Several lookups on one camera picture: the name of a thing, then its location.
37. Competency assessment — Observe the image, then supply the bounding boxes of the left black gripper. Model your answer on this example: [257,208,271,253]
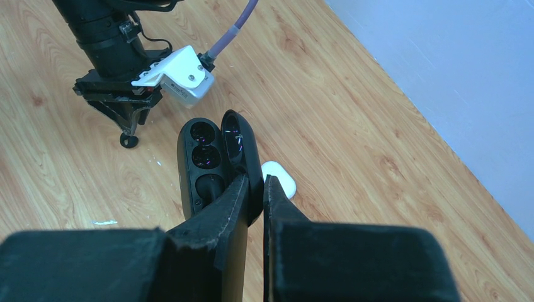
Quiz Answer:
[73,49,170,136]

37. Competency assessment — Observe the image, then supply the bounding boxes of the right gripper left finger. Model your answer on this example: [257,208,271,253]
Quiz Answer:
[1,176,249,301]

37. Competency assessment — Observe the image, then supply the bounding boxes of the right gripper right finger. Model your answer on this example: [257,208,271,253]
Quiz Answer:
[263,176,461,301]

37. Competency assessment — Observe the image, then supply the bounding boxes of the white earbud charging case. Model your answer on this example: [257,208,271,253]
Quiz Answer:
[261,161,297,199]

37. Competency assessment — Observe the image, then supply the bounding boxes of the black earbud charging case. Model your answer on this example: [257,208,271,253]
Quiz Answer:
[177,109,264,225]

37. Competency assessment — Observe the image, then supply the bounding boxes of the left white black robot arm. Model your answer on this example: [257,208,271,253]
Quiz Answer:
[54,1,177,137]

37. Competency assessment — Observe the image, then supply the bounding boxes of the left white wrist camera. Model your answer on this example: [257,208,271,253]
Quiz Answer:
[131,45,215,108]

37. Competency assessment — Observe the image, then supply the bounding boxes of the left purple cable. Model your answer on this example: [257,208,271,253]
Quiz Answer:
[198,0,259,72]

